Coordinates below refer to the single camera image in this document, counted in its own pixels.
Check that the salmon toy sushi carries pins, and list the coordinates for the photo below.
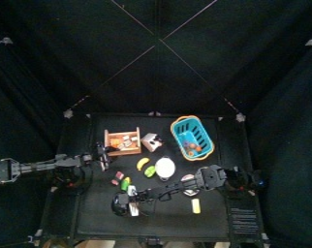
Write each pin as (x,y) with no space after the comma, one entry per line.
(119,176)

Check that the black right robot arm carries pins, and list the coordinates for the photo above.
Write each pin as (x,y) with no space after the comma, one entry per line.
(208,178)

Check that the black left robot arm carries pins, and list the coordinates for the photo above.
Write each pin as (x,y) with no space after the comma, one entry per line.
(41,165)

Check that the orange toy sushi piece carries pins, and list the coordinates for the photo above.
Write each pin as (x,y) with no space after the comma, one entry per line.
(115,142)

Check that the white toy sushi piece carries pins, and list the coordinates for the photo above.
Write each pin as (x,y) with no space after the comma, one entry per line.
(125,139)
(127,146)

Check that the green yellow toy corn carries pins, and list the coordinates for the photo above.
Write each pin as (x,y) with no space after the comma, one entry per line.
(125,183)

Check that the wooden toy crate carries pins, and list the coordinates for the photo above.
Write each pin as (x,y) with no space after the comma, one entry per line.
(123,152)

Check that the black round plate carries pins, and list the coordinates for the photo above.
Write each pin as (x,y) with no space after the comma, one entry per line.
(117,204)

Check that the green toy lime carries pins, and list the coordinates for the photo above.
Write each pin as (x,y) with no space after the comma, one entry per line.
(149,171)

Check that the yellow toy banana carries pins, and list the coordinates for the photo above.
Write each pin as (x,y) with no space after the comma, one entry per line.
(141,163)

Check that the pale toy cube box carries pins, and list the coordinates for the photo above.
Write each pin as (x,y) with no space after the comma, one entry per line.
(149,142)

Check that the white round toy pot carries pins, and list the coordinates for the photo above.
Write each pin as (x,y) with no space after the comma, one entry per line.
(164,168)

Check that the silver metal bowl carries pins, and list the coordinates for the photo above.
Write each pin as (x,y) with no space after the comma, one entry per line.
(190,193)

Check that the yellow toy block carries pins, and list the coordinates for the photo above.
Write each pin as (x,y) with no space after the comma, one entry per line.
(195,206)

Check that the teal basket with orange rim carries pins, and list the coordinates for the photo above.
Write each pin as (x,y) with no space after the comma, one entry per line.
(184,130)

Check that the brown toy ball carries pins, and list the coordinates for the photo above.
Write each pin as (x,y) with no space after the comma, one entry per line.
(191,146)

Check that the orange toy ball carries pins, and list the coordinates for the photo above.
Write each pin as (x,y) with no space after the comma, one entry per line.
(198,149)

